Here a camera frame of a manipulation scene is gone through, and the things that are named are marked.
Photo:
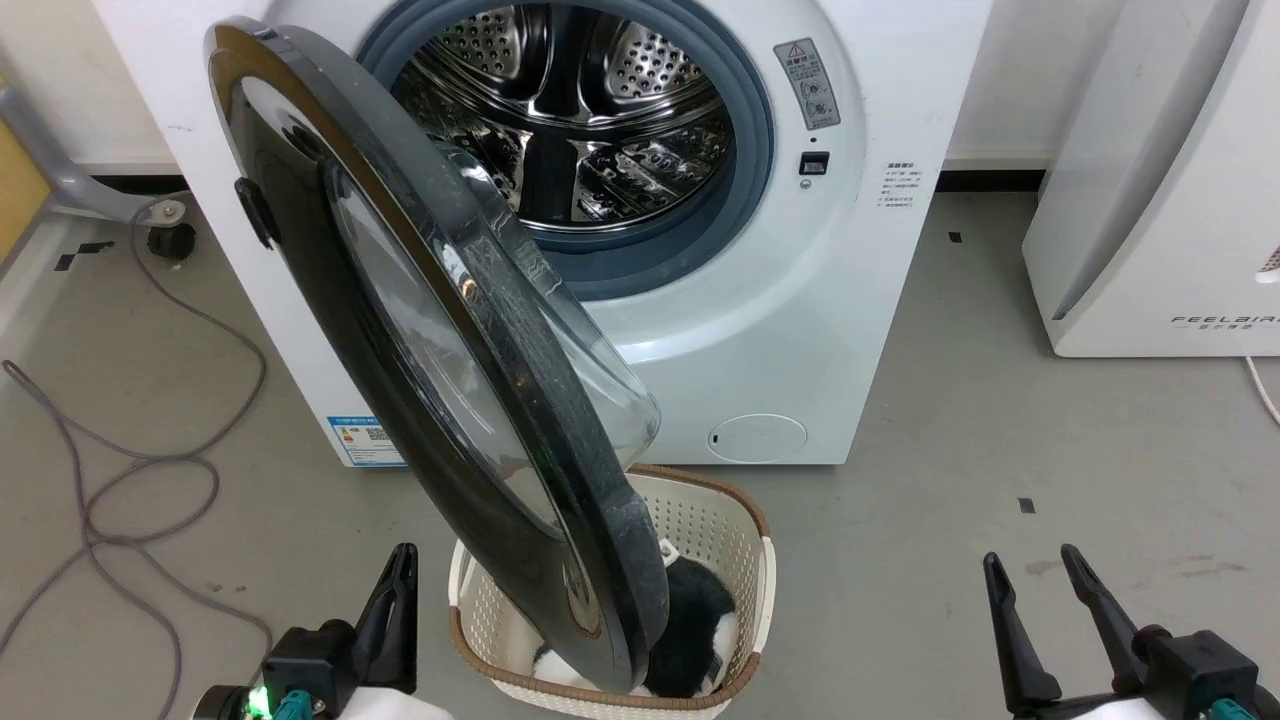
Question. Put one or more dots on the round white filter cover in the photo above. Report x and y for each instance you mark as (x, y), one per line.
(757, 438)

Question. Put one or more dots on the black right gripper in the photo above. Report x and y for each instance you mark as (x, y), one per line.
(1200, 670)

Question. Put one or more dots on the black caster wheel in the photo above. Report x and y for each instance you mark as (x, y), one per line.
(172, 242)

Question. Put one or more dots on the wooden furniture panel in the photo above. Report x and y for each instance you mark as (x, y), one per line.
(18, 180)

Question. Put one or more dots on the stainless steel washer drum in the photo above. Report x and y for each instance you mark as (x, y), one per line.
(600, 110)

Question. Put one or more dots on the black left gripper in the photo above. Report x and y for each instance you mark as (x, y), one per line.
(310, 665)

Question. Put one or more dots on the white air purifier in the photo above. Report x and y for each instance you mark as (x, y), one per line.
(1150, 200)

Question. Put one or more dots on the grey metal furniture leg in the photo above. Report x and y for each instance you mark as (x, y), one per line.
(70, 180)

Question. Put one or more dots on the grey warning sticker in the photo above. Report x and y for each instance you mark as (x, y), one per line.
(807, 84)

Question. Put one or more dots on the white laundry basket brown rim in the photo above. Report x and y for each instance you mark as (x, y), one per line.
(705, 520)

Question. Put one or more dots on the white front-load washing machine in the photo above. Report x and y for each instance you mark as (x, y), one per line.
(800, 300)

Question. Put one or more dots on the black and white garment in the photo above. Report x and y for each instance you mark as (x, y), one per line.
(692, 620)

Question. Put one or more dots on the black round washing machine door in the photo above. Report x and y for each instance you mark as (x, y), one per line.
(300, 250)

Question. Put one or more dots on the black door lock socket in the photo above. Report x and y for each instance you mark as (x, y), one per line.
(814, 163)

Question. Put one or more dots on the blue energy label sticker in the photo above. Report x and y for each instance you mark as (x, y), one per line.
(362, 440)

